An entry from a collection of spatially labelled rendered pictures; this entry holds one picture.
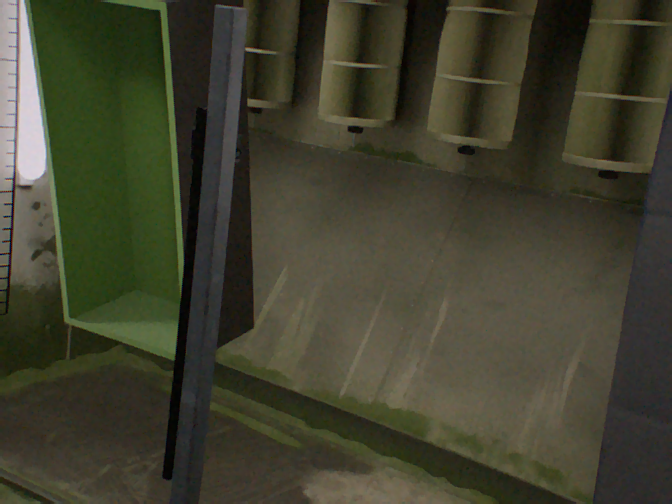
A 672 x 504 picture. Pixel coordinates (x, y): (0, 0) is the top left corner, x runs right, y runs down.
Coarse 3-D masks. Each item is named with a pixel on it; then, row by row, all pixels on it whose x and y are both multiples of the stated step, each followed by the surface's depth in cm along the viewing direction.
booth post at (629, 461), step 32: (640, 224) 198; (640, 256) 198; (640, 288) 199; (640, 320) 200; (640, 352) 200; (640, 384) 201; (608, 416) 205; (640, 416) 202; (608, 448) 206; (640, 448) 203; (608, 480) 207; (640, 480) 203
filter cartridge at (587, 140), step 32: (608, 0) 351; (640, 0) 346; (608, 32) 350; (640, 32) 347; (608, 64) 351; (640, 64) 347; (576, 96) 364; (608, 96) 351; (640, 96) 349; (576, 128) 361; (608, 128) 354; (640, 128) 352; (576, 160) 360; (608, 160) 355; (640, 160) 354
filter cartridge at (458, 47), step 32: (448, 0) 392; (480, 0) 375; (512, 0) 375; (448, 32) 385; (480, 32) 378; (512, 32) 378; (448, 64) 385; (480, 64) 378; (512, 64) 381; (448, 96) 385; (480, 96) 382; (512, 96) 386; (448, 128) 386; (480, 128) 384; (512, 128) 392
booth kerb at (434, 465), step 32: (128, 352) 474; (224, 384) 442; (256, 384) 431; (320, 416) 413; (352, 416) 403; (384, 448) 396; (416, 448) 387; (448, 480) 380; (480, 480) 372; (512, 480) 365
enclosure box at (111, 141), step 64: (64, 0) 349; (128, 0) 311; (192, 0) 312; (64, 64) 354; (128, 64) 369; (192, 64) 317; (64, 128) 360; (128, 128) 380; (192, 128) 323; (64, 192) 366; (128, 192) 391; (64, 256) 372; (128, 256) 398; (64, 320) 379; (128, 320) 380
